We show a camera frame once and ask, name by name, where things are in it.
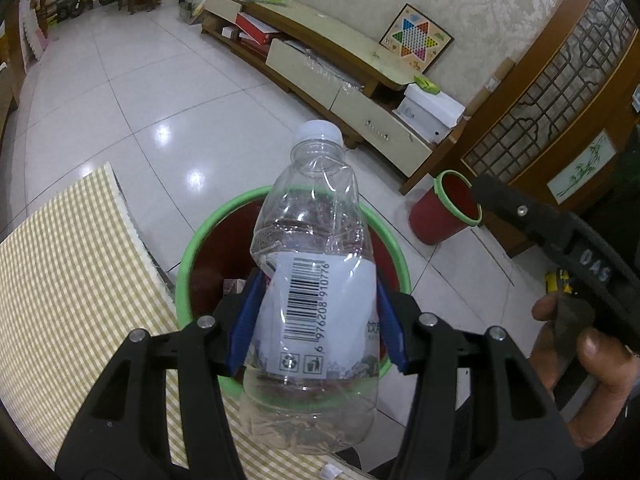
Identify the large green-rimmed red bin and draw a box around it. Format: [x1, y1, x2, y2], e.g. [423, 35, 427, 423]
[175, 185, 412, 408]

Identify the white cardboard box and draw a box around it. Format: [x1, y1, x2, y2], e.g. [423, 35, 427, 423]
[395, 82, 467, 143]

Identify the person's right hand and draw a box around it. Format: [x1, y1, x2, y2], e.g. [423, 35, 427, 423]
[530, 294, 640, 453]

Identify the clear plastic bottle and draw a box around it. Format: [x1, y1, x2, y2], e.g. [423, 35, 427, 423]
[239, 120, 379, 456]

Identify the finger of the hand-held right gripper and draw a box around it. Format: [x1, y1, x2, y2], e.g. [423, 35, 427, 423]
[470, 174, 613, 286]

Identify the star checkers board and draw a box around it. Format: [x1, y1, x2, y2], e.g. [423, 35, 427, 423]
[379, 4, 455, 75]

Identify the white balance bike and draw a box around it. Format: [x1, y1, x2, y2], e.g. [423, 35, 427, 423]
[55, 0, 101, 23]

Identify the red flat box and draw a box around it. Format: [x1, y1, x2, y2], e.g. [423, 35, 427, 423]
[235, 11, 283, 46]

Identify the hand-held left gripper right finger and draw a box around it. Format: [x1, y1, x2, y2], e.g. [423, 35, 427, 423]
[375, 280, 586, 480]

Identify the wooden television cabinet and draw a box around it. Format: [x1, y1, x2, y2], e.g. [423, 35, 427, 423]
[201, 0, 436, 178]

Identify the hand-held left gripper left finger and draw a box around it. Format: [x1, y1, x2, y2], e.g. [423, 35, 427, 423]
[55, 270, 263, 480]

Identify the wooden lattice screen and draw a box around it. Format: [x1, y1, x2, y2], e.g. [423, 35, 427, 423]
[400, 0, 640, 261]

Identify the small green-rimmed red bin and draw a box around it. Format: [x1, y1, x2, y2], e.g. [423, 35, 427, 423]
[409, 170, 483, 246]

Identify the checked tablecloth table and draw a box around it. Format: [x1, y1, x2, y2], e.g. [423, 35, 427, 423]
[0, 162, 366, 480]

